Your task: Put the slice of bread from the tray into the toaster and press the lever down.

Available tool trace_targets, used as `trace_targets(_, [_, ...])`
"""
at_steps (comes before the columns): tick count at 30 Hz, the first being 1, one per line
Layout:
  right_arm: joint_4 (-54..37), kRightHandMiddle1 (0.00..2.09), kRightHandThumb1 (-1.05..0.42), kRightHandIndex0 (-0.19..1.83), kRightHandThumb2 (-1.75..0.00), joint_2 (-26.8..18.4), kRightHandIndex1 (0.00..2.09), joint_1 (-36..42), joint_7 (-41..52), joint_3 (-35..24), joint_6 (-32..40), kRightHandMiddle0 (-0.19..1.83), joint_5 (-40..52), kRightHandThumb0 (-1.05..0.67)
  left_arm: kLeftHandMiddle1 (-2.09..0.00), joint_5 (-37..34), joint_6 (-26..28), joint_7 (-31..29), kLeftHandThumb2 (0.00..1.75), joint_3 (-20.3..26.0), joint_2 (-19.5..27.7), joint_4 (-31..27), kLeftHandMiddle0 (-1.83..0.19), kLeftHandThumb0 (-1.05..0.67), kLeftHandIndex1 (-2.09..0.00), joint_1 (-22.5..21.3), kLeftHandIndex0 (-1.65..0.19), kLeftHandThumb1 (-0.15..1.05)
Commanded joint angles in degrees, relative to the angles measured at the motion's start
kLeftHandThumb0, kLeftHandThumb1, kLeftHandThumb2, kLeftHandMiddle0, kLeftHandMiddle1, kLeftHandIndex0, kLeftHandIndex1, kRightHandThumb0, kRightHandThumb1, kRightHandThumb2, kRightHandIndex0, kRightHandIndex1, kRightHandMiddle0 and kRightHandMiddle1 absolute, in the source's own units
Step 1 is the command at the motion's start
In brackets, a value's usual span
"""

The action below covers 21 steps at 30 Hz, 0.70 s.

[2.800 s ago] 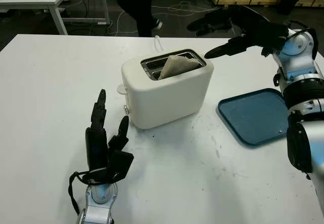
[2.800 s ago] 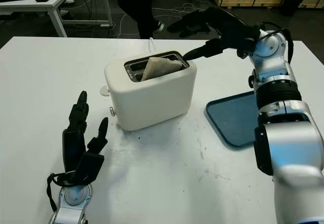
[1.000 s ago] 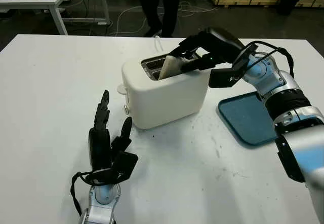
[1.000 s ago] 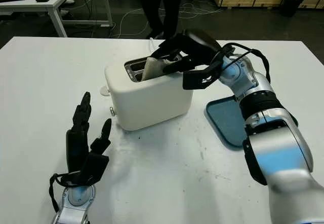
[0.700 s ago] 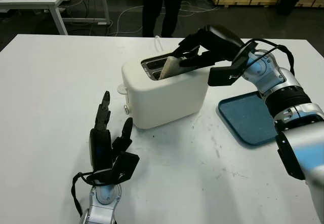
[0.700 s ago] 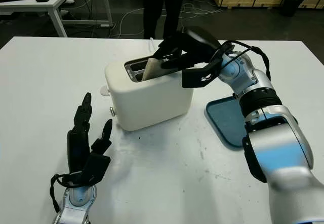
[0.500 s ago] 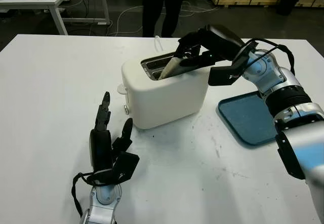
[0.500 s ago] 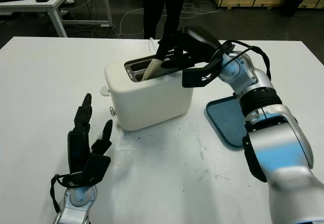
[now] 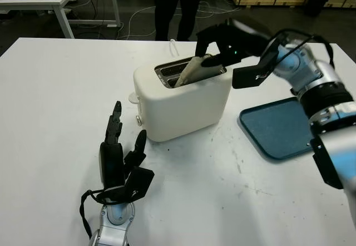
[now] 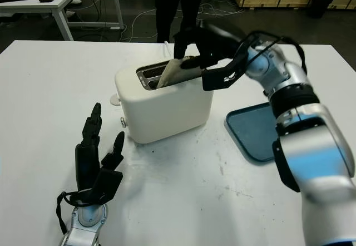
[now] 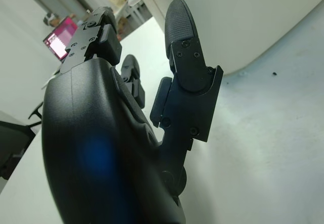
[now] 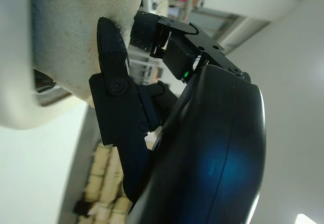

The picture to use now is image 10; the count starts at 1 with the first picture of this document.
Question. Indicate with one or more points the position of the black trash bin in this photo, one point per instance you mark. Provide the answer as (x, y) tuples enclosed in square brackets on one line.
[(320, 5)]

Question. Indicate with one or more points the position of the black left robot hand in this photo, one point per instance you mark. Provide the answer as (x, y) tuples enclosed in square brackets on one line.
[(86, 165)]

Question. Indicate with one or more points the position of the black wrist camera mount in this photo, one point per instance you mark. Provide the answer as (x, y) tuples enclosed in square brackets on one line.
[(217, 80), (108, 182)]

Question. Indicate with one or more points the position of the slice of bread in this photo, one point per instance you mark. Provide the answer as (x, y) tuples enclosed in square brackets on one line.
[(175, 73)]

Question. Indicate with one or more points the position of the blue plastic tray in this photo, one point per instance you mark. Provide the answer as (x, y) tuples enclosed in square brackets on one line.
[(250, 132)]

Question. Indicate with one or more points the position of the white office desk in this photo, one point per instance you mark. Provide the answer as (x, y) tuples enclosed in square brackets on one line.
[(61, 9)]

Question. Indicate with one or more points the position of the person light top black trousers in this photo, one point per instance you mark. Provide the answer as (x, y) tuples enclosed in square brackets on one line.
[(167, 6)]

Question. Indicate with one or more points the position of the white two-slot toaster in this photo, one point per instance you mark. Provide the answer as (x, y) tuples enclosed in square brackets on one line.
[(167, 112)]

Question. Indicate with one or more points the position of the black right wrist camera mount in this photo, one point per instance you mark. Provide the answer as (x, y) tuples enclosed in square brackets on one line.
[(217, 80)]

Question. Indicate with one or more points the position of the silver toaster knob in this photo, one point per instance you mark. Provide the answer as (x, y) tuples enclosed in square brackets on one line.
[(123, 122)]

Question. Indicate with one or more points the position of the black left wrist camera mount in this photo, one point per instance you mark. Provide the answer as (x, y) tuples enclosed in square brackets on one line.
[(108, 182)]

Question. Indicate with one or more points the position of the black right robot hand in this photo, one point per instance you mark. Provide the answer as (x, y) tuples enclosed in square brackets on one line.
[(217, 45)]

